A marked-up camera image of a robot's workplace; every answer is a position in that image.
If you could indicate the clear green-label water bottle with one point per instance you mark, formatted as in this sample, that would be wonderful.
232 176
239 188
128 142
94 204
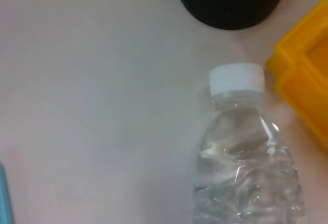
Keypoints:
243 170

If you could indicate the black mesh pen holder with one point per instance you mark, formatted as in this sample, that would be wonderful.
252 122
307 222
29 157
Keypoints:
230 1

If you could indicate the blue capped scissors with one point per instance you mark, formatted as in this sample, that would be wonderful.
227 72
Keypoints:
4 198

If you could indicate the yellow plastic bin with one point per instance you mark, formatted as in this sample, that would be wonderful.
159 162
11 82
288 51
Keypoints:
307 80

